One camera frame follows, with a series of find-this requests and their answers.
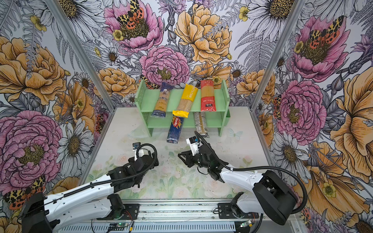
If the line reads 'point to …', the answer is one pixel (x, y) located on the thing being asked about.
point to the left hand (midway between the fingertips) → (147, 157)
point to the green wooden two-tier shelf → (154, 105)
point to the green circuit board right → (247, 223)
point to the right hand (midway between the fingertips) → (180, 158)
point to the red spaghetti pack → (208, 101)
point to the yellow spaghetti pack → (188, 96)
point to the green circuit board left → (117, 226)
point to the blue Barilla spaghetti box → (175, 130)
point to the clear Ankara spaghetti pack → (201, 125)
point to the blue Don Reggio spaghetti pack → (163, 99)
